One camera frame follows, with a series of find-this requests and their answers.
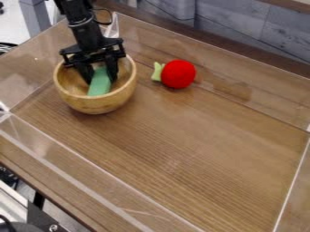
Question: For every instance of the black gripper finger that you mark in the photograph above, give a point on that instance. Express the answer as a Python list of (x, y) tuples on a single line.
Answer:
[(85, 71), (112, 67)]

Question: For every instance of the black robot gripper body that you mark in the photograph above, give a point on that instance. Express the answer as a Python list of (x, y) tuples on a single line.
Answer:
[(106, 52)]

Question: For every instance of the green rectangular block stick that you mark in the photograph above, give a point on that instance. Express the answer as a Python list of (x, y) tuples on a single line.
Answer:
[(100, 83)]

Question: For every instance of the light wooden bowl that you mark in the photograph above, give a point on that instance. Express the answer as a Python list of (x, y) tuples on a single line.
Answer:
[(73, 90)]

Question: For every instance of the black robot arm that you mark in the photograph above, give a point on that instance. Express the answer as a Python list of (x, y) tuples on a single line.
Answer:
[(93, 48)]

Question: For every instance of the red felt tomato toy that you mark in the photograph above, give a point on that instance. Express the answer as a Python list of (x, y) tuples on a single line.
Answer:
[(175, 74)]

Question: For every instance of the black table leg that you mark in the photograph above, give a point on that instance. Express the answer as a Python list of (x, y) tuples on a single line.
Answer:
[(38, 200)]

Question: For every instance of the grey post at back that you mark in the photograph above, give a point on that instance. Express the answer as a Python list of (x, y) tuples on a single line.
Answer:
[(34, 16)]

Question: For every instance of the clear acrylic tray enclosure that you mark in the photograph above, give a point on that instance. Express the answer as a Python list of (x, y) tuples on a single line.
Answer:
[(204, 159)]

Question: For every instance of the black bracket with bolt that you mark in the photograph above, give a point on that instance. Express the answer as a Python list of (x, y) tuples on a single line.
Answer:
[(41, 220)]

